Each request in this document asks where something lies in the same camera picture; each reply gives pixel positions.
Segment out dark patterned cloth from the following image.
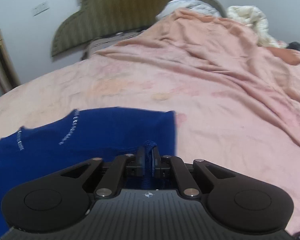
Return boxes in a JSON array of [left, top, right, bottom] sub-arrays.
[[287, 42, 300, 64]]

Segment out orange blanket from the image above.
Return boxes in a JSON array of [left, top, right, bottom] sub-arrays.
[[98, 9, 300, 146]]

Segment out olive green headboard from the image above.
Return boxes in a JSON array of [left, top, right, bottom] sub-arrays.
[[51, 0, 226, 57]]

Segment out blue beaded sweater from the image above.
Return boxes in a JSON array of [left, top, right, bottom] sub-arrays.
[[0, 107, 176, 236]]

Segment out pink bed sheet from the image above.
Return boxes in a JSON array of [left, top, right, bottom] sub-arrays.
[[0, 53, 300, 233]]

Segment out cream crumpled duvet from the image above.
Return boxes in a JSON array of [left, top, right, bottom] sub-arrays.
[[226, 5, 287, 48]]

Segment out white wall sockets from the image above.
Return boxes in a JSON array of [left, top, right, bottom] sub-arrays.
[[32, 2, 49, 16]]

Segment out gold tower fan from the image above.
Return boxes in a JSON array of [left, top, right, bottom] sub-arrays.
[[0, 30, 21, 93]]

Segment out patterned pillow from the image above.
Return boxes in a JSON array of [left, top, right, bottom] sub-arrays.
[[81, 30, 144, 61]]

